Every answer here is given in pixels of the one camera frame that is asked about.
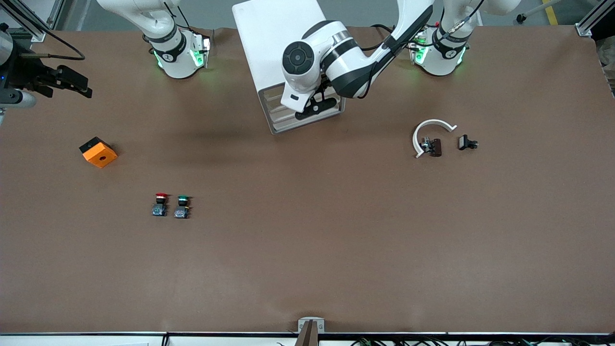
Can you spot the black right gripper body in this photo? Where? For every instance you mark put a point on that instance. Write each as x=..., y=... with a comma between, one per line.
x=25, y=73

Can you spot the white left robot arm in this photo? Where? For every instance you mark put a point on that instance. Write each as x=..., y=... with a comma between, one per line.
x=346, y=62

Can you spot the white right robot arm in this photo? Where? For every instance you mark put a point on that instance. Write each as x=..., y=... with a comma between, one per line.
x=175, y=57

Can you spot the red push button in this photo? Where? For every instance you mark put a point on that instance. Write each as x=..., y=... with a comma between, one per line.
x=160, y=206

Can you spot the green push button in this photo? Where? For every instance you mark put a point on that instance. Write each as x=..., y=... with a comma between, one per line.
x=181, y=209

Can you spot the orange box with hole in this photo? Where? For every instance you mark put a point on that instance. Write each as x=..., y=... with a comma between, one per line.
x=98, y=154

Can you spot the grey pole with black foot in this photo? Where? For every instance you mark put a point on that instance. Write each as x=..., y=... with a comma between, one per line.
x=538, y=10

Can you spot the aluminium frame profile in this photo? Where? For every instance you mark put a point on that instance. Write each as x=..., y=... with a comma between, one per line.
x=584, y=29
x=36, y=32

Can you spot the small black switch part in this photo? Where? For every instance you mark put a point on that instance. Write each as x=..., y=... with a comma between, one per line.
x=464, y=142

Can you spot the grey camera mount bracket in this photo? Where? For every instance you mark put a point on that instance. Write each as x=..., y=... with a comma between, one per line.
x=311, y=331

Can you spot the white table edge rail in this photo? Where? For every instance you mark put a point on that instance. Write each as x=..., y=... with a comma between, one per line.
x=96, y=339

